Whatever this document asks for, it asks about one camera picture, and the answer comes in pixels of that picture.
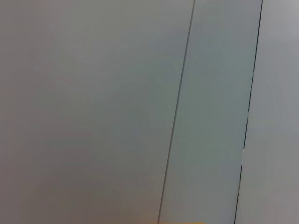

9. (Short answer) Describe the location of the yellow plastic bin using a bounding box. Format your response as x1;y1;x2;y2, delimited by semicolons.
149;221;208;224

